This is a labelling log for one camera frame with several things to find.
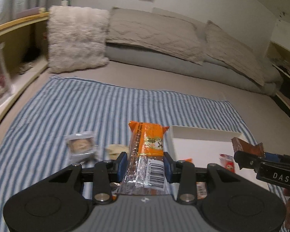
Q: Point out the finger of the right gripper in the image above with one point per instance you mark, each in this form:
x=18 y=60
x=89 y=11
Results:
x=246 y=160

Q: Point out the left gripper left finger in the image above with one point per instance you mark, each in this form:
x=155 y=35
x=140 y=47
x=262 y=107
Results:
x=105 y=173

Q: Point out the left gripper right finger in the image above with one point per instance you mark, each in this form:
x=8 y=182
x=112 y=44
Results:
x=183 y=173

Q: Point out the brown cake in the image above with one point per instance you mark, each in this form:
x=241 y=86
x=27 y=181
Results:
x=241 y=145

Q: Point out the red rice cracker packet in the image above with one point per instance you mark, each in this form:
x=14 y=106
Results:
x=227 y=162

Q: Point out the yellow patterned white packet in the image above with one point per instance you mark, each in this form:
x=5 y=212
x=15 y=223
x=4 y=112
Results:
x=114 y=150

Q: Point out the orange snack packet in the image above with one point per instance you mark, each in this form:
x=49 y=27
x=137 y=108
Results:
x=145 y=170

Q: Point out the clear round pastry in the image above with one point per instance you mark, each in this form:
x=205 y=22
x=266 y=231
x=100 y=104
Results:
x=82 y=146

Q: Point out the white cardboard box tray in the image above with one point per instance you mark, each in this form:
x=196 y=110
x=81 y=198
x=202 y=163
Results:
x=203 y=146

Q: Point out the right wooden shelf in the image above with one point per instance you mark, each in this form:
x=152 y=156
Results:
x=278 y=53

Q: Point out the right beige quilted pillow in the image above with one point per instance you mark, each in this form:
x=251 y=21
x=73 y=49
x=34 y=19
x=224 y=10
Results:
x=225 y=48

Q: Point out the beige quilted pillow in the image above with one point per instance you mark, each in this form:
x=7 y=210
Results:
x=225 y=48
x=164 y=34

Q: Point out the grey folded duvet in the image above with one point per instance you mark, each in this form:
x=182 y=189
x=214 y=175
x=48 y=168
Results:
x=211 y=69

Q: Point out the small figurine on shelf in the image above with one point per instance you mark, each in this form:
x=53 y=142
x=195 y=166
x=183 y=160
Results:
x=23 y=68

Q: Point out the left beige quilted pillow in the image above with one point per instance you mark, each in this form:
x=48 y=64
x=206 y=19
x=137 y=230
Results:
x=164 y=34

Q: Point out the fluffy white cushion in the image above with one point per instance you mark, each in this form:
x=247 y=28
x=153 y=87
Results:
x=77 y=38

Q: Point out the wooden bedside shelf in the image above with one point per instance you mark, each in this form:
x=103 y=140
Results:
x=24 y=40

